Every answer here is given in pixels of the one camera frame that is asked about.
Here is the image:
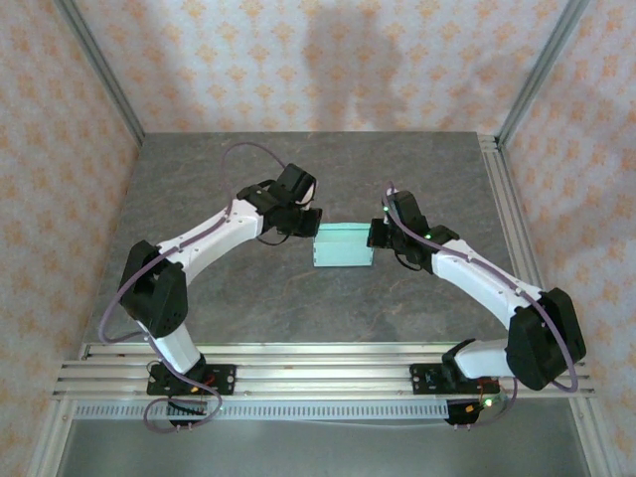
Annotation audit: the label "aluminium frame post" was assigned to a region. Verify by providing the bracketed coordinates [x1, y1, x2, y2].
[496, 0, 592, 145]
[54, 0, 146, 145]

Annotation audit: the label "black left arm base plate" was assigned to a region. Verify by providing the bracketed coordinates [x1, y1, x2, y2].
[146, 364, 238, 398]

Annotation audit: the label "black electronics board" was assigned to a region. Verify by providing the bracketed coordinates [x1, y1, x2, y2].
[444, 395, 509, 428]

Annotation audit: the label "slotted grey cable duct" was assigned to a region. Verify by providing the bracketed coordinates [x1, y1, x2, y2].
[73, 400, 451, 422]

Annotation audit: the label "aluminium side rail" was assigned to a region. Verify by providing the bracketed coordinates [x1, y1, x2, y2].
[477, 133, 567, 359]

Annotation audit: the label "light green paper box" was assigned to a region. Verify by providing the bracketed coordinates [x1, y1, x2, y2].
[311, 222, 375, 269]

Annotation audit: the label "aluminium frame leg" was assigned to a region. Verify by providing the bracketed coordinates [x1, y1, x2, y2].
[568, 397, 622, 477]
[29, 397, 76, 477]

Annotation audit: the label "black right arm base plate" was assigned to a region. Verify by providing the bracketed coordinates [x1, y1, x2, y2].
[408, 362, 501, 398]

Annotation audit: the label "aluminium mounting rails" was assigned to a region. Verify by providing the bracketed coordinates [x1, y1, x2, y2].
[52, 341, 597, 401]

